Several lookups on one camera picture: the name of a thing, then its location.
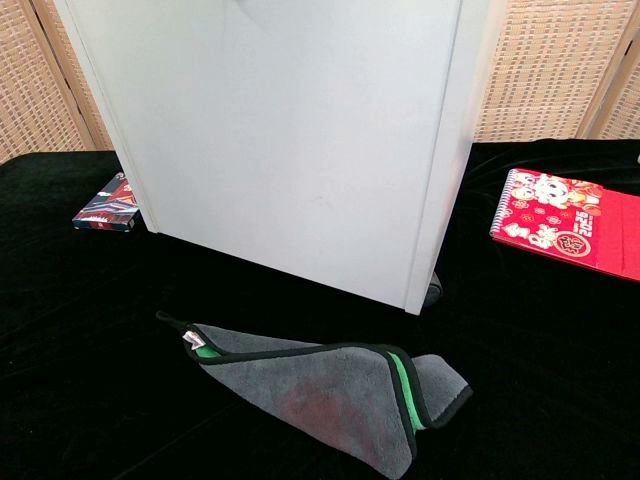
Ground grey microfibre cloth green trim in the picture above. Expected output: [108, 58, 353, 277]
[155, 310, 474, 480]

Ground large white cabinet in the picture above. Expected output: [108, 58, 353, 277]
[52, 0, 506, 317]

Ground small patterned card box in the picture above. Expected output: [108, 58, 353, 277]
[71, 171, 138, 232]

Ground red spiral desk calendar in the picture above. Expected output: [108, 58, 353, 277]
[490, 168, 640, 283]

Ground black velvet tablecloth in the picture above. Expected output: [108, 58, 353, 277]
[0, 140, 640, 480]

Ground woven rattan folding screen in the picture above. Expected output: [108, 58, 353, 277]
[471, 0, 640, 144]
[0, 0, 115, 164]

